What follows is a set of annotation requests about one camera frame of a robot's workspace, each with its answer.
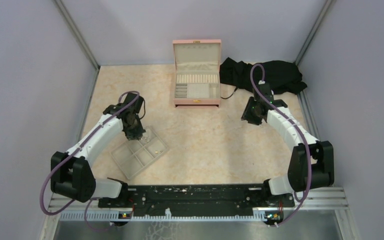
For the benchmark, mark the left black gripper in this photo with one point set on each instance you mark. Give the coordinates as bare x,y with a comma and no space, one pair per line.
137,134

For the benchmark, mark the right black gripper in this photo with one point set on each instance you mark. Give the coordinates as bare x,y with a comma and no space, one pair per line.
247,116

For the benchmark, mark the grey divided drawer tray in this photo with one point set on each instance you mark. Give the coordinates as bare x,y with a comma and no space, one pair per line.
134,156

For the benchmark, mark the pink jewelry box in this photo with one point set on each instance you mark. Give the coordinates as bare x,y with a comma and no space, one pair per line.
197,81

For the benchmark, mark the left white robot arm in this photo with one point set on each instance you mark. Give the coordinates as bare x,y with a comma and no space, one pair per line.
71,173

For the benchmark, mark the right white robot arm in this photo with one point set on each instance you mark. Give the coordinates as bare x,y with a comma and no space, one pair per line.
312,161

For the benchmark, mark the black cloth bag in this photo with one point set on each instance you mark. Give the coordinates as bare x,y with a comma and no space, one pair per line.
282,76

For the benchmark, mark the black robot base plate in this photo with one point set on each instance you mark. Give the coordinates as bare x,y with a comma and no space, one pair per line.
197,200

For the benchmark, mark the white cable duct strip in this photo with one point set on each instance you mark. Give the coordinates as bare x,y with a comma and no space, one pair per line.
123,216

